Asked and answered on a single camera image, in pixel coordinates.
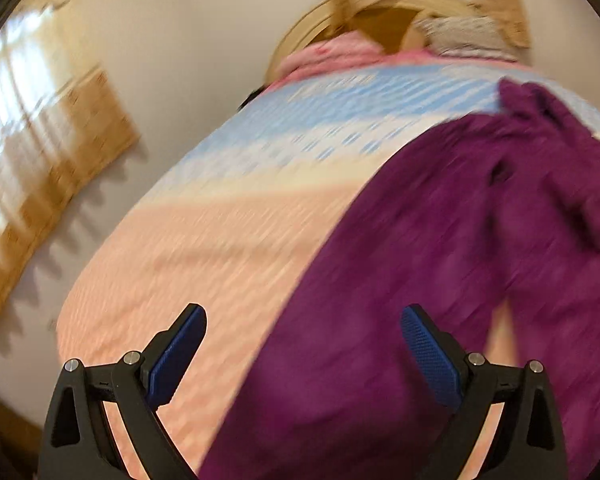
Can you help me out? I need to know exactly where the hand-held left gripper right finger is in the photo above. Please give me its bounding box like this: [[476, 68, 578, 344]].
[[400, 304, 570, 480]]

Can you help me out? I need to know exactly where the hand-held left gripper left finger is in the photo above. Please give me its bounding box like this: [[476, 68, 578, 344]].
[[36, 303, 208, 480]]

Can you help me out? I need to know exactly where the purple fleece garment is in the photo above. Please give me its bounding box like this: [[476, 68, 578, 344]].
[[198, 78, 600, 480]]

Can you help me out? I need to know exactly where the pastel dotted bed blanket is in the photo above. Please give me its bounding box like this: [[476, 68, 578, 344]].
[[55, 52, 600, 480]]

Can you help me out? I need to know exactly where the pink folded blanket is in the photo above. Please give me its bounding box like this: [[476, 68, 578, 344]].
[[265, 30, 431, 83]]

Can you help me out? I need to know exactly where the grey patterned pillow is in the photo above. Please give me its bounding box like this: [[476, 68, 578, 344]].
[[412, 12, 518, 63]]

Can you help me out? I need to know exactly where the cream wooden headboard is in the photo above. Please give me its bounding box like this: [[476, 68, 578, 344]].
[[262, 0, 433, 83]]

